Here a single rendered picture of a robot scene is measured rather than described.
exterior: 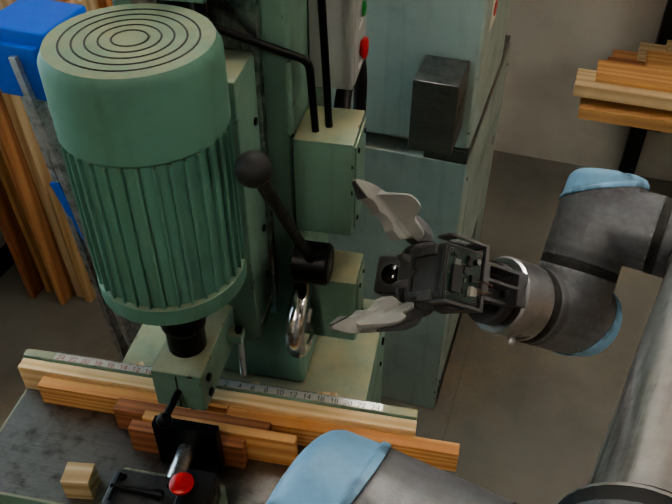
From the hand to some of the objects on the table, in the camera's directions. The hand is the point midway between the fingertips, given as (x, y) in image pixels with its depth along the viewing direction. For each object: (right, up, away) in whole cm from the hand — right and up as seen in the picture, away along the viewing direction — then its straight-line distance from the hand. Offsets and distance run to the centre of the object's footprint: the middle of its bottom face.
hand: (336, 252), depth 76 cm
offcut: (-34, -32, +28) cm, 55 cm away
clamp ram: (-21, -32, +28) cm, 47 cm away
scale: (-18, -19, +35) cm, 44 cm away
